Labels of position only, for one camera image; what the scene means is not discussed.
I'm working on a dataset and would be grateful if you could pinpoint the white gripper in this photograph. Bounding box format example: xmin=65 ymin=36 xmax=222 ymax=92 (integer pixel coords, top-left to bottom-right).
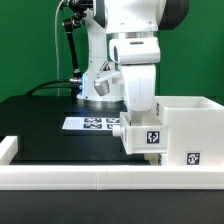
xmin=121 ymin=65 xmax=156 ymax=126

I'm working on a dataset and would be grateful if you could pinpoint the white drawer box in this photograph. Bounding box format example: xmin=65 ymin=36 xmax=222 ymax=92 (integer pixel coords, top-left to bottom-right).
xmin=145 ymin=153 xmax=167 ymax=166
xmin=112 ymin=112 xmax=169 ymax=154

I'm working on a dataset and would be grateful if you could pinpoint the white drawer cabinet frame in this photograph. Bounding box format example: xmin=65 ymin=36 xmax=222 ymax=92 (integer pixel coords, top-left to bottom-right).
xmin=154 ymin=96 xmax=224 ymax=166

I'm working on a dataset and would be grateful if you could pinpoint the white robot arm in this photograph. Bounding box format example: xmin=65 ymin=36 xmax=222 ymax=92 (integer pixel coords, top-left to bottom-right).
xmin=80 ymin=0 xmax=189 ymax=125

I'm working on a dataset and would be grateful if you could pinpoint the white marker plate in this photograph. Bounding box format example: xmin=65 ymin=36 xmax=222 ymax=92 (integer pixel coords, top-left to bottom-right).
xmin=62 ymin=117 xmax=120 ymax=131

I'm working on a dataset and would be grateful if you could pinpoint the black cable bundle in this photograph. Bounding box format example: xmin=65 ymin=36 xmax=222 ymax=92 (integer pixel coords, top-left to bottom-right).
xmin=23 ymin=78 xmax=83 ymax=97

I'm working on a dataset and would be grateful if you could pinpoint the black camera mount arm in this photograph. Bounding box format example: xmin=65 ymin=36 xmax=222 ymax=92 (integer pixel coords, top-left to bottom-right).
xmin=62 ymin=0 xmax=88 ymax=95

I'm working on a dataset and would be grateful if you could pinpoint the white left boundary rail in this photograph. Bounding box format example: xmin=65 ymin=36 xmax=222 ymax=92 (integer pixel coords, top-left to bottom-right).
xmin=0 ymin=136 xmax=18 ymax=165

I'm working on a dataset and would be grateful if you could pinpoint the white boundary rail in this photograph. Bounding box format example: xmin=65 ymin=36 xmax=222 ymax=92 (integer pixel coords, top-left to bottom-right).
xmin=0 ymin=136 xmax=18 ymax=165
xmin=0 ymin=165 xmax=224 ymax=190

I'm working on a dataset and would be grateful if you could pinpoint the grey thin cable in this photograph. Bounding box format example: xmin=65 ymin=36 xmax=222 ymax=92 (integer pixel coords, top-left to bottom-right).
xmin=54 ymin=0 xmax=66 ymax=98

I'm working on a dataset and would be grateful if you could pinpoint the white front boundary rail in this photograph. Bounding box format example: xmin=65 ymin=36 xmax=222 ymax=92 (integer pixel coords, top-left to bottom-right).
xmin=0 ymin=165 xmax=224 ymax=190

